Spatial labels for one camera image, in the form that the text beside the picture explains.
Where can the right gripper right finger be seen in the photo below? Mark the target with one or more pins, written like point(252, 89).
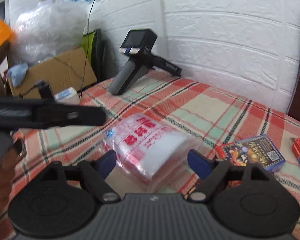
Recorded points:
point(242, 201)

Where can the blue playing card box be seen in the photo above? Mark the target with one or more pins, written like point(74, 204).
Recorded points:
point(259, 149)

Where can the small white blue box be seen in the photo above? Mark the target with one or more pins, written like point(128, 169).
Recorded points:
point(68, 96)

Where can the light blue cloth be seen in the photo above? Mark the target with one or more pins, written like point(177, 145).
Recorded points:
point(17, 74)

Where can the person's left hand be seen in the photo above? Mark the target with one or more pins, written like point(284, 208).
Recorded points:
point(7, 170)

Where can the plaid bed sheet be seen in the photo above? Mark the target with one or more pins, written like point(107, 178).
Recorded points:
point(211, 114)

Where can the spare black handheld gripper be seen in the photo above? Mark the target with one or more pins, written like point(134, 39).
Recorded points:
point(137, 46)

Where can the clear zip bag pack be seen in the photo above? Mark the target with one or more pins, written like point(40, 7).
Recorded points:
point(149, 152)

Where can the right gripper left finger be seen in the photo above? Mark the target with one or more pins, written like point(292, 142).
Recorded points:
point(63, 201)

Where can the clear plastic bag bundle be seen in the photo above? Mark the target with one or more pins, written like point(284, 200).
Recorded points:
point(48, 30)

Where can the green black bag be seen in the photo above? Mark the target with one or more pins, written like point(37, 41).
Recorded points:
point(94, 47)

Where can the brown cardboard box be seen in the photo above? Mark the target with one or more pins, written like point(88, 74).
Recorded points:
point(70, 69)

